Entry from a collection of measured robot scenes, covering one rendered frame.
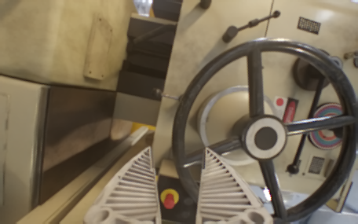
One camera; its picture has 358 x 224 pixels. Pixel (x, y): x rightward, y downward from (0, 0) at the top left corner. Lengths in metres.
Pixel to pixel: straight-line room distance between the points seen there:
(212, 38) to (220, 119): 0.28
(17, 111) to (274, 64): 1.00
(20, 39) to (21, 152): 0.45
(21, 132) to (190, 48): 0.75
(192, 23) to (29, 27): 0.62
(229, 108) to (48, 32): 0.71
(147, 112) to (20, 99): 0.73
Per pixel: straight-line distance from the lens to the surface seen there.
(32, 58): 0.78
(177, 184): 0.44
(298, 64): 0.62
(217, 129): 0.38
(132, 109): 1.19
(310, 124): 0.37
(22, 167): 0.88
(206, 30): 0.53
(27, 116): 0.80
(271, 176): 0.36
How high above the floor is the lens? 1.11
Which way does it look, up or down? 2 degrees up
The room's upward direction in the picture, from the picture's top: 102 degrees clockwise
